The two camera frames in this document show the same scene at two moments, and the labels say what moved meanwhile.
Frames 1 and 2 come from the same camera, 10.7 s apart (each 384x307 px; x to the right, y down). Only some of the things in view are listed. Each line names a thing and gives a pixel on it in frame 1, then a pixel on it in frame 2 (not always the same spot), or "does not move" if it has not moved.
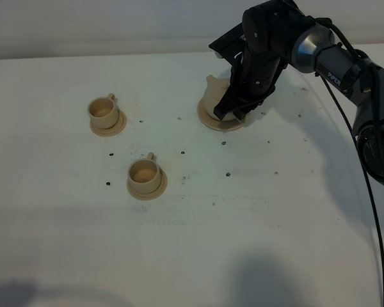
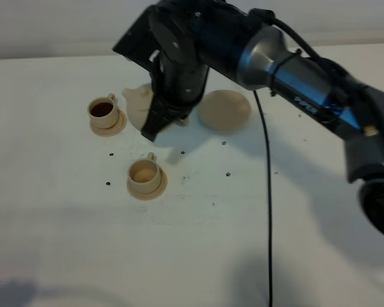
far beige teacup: x=104 y=112 does not move
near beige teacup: x=144 y=175 does not move
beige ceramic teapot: x=215 y=89 to x=138 y=102
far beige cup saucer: x=111 y=132 does not move
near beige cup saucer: x=142 y=196 does not move
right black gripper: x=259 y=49 to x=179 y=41
